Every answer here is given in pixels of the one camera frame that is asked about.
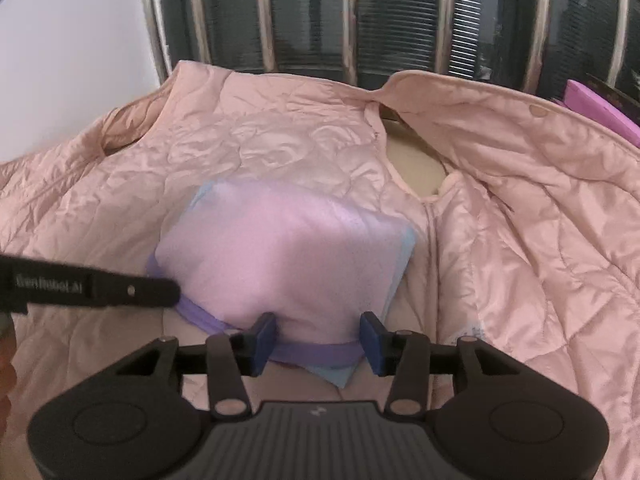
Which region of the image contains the pink blue purple-trimmed garment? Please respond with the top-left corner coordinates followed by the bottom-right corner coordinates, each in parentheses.
top-left (146, 179), bottom-right (416, 388)

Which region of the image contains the pink quilted jacket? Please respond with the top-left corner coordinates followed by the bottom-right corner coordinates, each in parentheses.
top-left (1, 61), bottom-right (639, 479)

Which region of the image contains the person's hand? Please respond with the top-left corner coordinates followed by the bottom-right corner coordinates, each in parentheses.
top-left (0, 312), bottom-right (16, 436)

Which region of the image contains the magenta pink storage case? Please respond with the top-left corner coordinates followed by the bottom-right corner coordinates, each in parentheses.
top-left (561, 79), bottom-right (639, 146)

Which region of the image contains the black book with gold print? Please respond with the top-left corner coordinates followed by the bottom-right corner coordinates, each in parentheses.
top-left (586, 74), bottom-right (639, 113)

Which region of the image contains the steel window guard railing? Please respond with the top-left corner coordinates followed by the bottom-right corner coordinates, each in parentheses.
top-left (142, 0), bottom-right (639, 99)

